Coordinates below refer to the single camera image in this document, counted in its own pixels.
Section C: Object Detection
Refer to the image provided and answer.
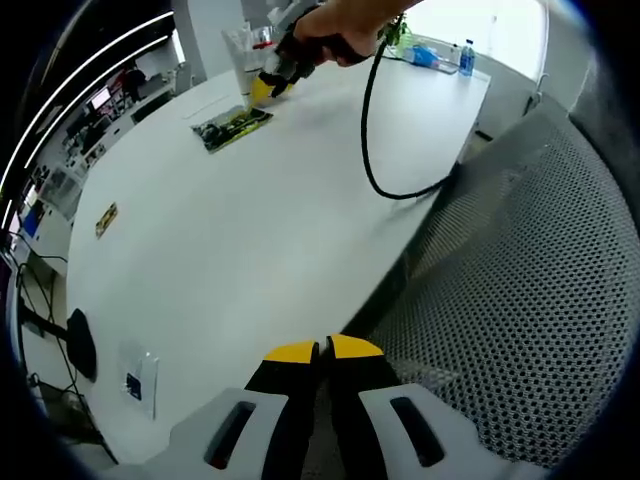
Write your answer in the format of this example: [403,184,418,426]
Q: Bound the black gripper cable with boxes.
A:
[360,37,459,200]

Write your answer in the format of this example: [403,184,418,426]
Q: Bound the clear plastic packet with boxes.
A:
[117,340,161,421]

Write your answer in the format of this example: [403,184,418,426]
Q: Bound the small gold packet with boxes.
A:
[94,200,119,241]

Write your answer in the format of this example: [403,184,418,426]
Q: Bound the white skincare tube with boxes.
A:
[220,24,262,100]

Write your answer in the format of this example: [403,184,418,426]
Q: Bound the black desk cables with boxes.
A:
[9,234,81,401]

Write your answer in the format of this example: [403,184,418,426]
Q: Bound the blue plastic bag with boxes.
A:
[402,43,445,70]

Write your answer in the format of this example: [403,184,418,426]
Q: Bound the blue label water bottle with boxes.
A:
[458,38,476,78]

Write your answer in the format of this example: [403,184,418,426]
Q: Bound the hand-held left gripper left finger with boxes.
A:
[169,339,322,480]

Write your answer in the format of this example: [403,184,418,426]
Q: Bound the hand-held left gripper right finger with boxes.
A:
[325,333,501,480]

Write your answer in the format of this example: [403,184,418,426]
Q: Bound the grey mesh office chair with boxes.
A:
[349,94,640,474]

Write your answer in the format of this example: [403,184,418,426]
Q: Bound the black computer mouse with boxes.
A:
[65,307,98,380]

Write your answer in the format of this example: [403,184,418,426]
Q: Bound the potted green plant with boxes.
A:
[382,12,417,51]

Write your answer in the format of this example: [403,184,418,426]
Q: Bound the green and black packet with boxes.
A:
[190,105,276,154]

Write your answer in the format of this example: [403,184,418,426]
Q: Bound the person's right hand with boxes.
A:
[293,0,402,68]

